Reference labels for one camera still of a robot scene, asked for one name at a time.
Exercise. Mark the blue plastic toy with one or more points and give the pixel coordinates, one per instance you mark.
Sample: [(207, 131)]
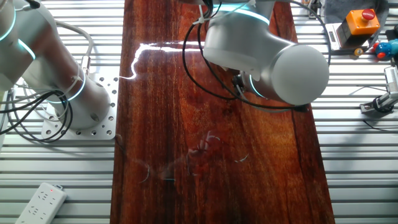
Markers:
[(385, 49)]

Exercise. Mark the silver flat device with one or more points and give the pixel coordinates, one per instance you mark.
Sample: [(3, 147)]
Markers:
[(332, 37)]

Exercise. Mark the brown wooden board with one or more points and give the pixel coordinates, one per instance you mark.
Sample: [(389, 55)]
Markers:
[(217, 186)]

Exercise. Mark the orange emergency stop box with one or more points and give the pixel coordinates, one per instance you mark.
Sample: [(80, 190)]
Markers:
[(360, 25)]

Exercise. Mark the white power strip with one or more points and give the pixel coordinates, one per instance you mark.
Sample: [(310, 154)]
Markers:
[(40, 205)]

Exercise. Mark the small yellow ball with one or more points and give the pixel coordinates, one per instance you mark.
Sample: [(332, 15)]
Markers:
[(358, 52)]

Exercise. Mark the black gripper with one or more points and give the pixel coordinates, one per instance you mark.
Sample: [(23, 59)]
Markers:
[(237, 81)]

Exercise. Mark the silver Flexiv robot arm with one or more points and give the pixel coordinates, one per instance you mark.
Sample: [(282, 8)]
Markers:
[(248, 43)]

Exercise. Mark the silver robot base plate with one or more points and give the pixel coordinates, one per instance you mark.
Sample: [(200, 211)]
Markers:
[(114, 126)]

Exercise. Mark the black metal clamp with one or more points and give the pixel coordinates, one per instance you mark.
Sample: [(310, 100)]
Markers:
[(312, 7)]

